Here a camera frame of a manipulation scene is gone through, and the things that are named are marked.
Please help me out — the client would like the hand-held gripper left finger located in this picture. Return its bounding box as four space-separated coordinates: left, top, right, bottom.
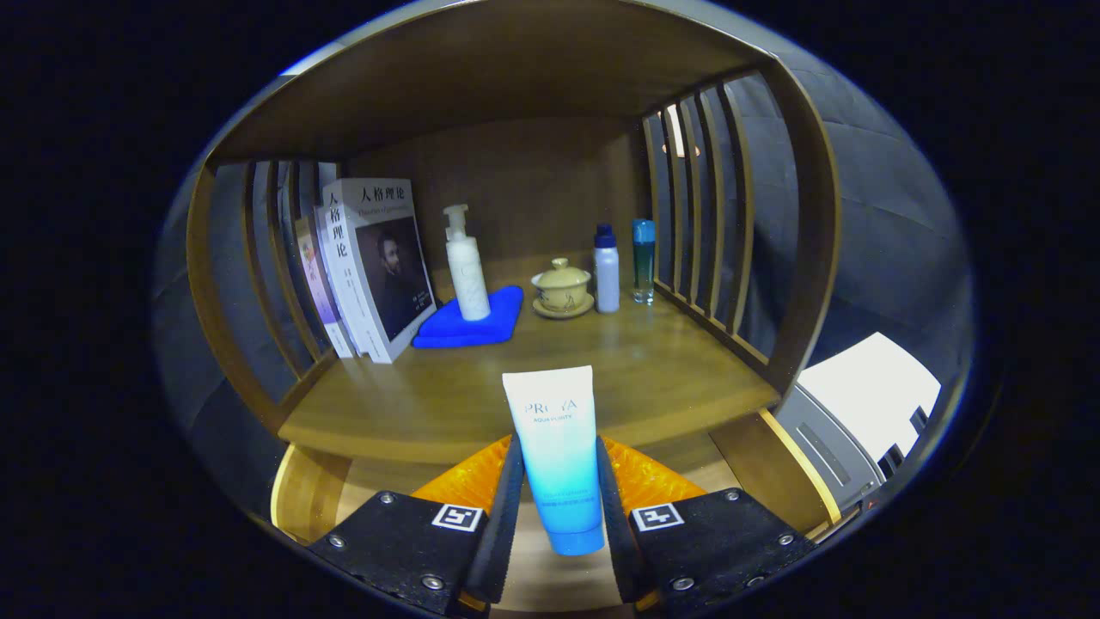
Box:
308 434 527 616

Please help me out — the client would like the blue folded cloth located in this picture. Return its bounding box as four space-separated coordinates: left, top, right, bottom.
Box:
412 285 525 349

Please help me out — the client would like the wooden drawer with black knob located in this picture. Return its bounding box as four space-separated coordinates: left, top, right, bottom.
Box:
271 408 843 613

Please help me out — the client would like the beige lidded tea bowl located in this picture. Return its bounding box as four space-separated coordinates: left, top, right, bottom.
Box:
531 257 592 310

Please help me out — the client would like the white grey appliance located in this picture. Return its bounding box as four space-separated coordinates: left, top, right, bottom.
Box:
778 333 942 517

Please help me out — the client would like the purple book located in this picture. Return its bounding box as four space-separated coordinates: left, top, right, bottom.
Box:
295 215 355 359

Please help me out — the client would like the wooden cabinet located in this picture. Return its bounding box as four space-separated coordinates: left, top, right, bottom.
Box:
185 0 843 431

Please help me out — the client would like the thin white book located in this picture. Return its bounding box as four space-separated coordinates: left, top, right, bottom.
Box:
312 205 372 358

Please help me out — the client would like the wooden countertop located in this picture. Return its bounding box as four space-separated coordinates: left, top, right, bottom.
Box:
277 288 781 465

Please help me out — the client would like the white pump bottle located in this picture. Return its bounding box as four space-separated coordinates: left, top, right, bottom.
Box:
443 204 492 322

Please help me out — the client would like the white book with portrait cover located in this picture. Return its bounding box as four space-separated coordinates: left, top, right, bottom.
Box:
322 178 437 365

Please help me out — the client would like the white bottle with blue cap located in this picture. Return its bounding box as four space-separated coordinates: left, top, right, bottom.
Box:
595 224 620 314

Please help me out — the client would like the teal bottle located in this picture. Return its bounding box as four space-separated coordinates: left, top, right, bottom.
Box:
632 218 656 304

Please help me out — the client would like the blue white cosmetic tube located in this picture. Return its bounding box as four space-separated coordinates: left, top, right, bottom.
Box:
502 365 607 557

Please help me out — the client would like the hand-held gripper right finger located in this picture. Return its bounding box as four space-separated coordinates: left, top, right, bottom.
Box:
596 436 817 616

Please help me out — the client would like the black backdrop cloth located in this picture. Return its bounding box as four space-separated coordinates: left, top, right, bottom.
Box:
153 159 340 517
653 43 976 414

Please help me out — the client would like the beige ceramic saucer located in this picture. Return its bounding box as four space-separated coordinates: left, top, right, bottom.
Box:
532 294 596 320

